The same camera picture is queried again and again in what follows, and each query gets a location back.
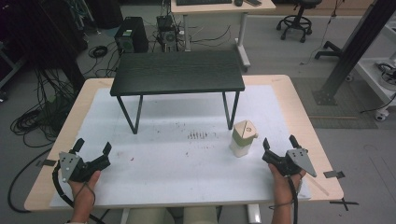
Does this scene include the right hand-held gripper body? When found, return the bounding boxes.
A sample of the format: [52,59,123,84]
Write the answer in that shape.
[262,148,318,178]

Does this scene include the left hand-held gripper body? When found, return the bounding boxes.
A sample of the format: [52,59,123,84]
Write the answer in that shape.
[59,151,111,184]

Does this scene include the beige and green container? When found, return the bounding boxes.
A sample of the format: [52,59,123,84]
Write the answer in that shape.
[229,119,260,159]

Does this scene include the black riser shelf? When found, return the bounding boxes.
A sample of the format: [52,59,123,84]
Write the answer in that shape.
[109,49,246,135]

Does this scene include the person's left hand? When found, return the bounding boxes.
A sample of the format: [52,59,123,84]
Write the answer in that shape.
[68,170,102,208]

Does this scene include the person's right hand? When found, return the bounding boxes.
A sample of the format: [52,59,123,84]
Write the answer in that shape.
[268,163,307,206]

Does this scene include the light wooden table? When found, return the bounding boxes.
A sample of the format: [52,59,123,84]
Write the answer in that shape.
[23,74,345,213]

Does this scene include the black wrist band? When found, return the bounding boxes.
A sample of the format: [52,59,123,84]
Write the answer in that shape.
[268,201,295,211]

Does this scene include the dark floor mat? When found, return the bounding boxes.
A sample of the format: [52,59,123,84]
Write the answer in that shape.
[290,77,379,131]

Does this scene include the black tape cross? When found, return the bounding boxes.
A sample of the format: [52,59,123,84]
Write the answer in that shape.
[329,197,360,212]

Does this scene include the white table mat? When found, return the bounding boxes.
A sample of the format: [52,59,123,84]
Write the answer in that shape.
[49,84,312,209]

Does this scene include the black stand foot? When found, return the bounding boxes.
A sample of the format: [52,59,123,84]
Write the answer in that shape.
[314,40,344,61]

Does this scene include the white cart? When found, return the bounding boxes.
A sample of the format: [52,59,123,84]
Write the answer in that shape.
[354,18,396,122]

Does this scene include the black curtain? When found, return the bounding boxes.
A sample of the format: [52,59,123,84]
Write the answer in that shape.
[0,0,89,94]

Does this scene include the black computer tower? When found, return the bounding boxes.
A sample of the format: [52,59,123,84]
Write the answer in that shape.
[114,16,149,54]

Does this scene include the black office stool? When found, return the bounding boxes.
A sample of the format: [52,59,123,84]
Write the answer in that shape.
[276,0,323,44]

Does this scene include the white-legged wooden desk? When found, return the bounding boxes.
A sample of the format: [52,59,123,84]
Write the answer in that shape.
[170,0,277,73]

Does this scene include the black keyboard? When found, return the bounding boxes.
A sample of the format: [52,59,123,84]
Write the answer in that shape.
[176,0,233,7]

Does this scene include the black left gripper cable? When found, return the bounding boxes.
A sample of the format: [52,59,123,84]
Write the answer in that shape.
[51,162,106,224]

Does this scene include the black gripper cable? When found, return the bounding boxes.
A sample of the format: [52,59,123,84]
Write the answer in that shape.
[51,162,106,224]
[286,175,300,224]

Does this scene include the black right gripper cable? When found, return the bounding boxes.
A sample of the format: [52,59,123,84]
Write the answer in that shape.
[286,175,300,224]

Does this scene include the tangled black floor cables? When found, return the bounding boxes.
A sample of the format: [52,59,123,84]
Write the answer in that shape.
[9,68,80,149]

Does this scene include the thick black floor cable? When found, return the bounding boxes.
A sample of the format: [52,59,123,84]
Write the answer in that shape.
[7,147,52,215]

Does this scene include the small black cable coil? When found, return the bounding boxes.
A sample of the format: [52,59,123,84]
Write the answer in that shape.
[88,45,108,59]

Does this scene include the black metal post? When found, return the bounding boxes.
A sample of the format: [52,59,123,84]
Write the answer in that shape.
[312,0,396,106]

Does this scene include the open-frame computer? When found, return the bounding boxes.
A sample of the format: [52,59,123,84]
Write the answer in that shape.
[155,14,179,53]

